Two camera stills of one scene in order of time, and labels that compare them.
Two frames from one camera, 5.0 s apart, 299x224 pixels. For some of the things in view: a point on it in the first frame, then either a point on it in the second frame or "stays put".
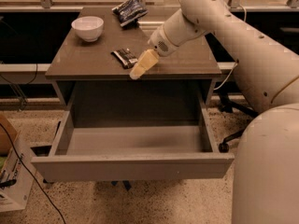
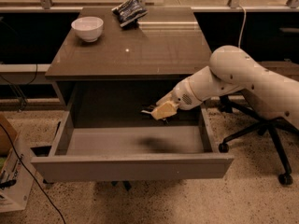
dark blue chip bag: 129,10 stays put
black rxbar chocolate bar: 124,58 to 148,110
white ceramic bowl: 89,27 stays put
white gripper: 159,41 to 183,97
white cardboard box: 15,179 stays put
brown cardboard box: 7,135 stays put
